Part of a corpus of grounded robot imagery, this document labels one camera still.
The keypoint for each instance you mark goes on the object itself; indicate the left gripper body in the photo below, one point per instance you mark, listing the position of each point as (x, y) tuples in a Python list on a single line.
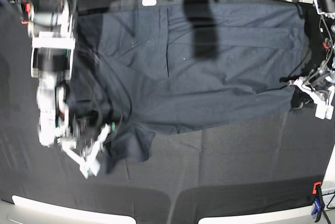
[(320, 82)]

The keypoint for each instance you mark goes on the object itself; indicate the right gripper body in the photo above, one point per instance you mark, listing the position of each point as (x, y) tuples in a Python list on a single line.
[(84, 131)]

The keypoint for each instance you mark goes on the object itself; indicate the dark grey t-shirt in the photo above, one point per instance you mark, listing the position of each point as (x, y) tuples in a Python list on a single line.
[(178, 68)]

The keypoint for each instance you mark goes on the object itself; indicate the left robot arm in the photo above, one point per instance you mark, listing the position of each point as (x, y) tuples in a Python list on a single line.
[(325, 11)]

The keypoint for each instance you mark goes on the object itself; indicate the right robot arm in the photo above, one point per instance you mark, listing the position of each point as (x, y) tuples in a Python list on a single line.
[(52, 29)]

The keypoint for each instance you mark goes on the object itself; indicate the black table cloth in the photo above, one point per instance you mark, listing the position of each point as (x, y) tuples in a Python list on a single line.
[(249, 167)]

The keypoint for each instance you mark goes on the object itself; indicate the red blue clamp near right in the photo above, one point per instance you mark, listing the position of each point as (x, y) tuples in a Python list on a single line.
[(319, 205)]

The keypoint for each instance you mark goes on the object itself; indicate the red clamp far left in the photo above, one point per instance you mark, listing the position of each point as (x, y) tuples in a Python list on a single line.
[(24, 12)]

